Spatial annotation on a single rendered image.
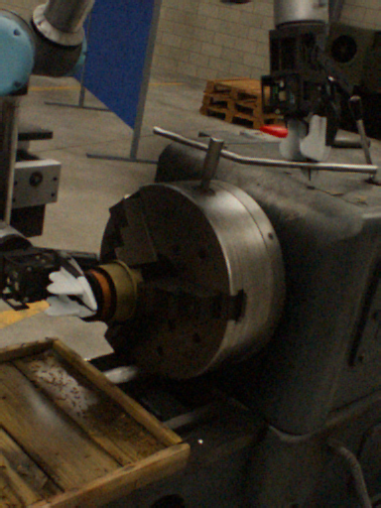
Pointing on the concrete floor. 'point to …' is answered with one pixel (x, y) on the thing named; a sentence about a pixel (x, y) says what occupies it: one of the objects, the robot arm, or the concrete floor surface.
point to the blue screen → (119, 63)
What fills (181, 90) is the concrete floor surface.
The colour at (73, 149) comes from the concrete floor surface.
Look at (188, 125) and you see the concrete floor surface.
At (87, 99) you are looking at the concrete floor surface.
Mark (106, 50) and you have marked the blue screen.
